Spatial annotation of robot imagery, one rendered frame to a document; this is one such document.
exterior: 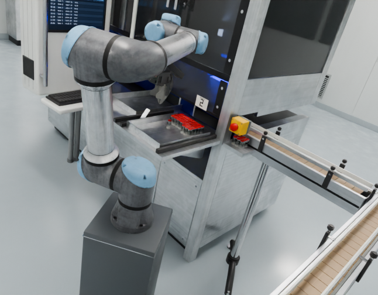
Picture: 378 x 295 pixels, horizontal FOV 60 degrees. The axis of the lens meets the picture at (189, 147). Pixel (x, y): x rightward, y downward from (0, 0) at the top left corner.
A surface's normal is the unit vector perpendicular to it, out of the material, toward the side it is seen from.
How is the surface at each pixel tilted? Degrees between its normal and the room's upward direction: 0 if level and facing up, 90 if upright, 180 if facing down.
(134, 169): 8
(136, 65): 84
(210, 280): 0
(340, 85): 90
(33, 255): 0
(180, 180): 90
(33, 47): 90
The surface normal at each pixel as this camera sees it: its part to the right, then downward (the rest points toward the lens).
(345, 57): -0.70, 0.19
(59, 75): 0.77, 0.42
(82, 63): -0.37, 0.56
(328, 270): 0.20, -0.87
